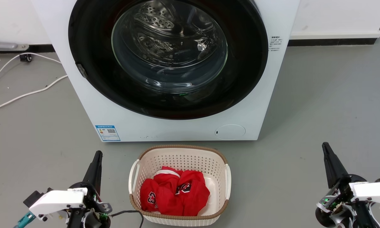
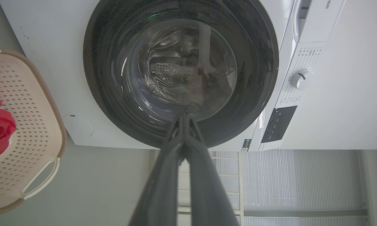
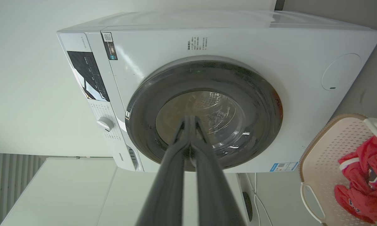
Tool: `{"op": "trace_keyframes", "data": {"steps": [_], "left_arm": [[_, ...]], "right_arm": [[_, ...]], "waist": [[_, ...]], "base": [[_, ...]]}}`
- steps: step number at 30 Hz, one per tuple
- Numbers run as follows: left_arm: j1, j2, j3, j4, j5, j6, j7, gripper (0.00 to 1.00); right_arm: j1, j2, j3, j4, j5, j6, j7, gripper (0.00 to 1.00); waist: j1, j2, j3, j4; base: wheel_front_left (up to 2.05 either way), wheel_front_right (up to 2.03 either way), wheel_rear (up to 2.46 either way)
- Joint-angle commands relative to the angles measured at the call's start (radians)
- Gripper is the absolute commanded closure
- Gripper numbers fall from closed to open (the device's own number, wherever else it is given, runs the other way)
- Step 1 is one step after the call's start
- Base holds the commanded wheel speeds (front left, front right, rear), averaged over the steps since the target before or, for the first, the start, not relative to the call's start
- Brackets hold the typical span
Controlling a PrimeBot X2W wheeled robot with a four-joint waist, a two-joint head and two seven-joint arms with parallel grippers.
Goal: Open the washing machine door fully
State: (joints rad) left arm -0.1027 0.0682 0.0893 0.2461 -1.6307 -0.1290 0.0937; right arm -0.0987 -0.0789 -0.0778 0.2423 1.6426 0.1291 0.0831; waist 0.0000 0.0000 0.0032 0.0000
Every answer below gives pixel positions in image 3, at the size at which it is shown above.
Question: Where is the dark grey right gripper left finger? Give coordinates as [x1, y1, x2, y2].
[136, 116, 191, 226]

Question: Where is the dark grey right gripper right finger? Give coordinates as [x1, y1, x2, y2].
[190, 116, 247, 226]

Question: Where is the round dark washing machine door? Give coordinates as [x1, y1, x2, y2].
[125, 60, 283, 172]

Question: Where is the white washing machine control knob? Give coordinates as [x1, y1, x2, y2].
[96, 117, 115, 132]

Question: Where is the white front-load washing machine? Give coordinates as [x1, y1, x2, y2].
[57, 10, 377, 173]

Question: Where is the white cabinet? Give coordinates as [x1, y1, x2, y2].
[0, 157, 251, 226]

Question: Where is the beige perforated laundry basket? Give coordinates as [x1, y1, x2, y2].
[299, 113, 377, 226]

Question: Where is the red garment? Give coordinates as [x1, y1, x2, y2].
[334, 135, 377, 224]

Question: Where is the white slatted radiator panel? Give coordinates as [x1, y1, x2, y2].
[0, 153, 46, 226]

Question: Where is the white power cable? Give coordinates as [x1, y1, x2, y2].
[246, 173, 273, 226]

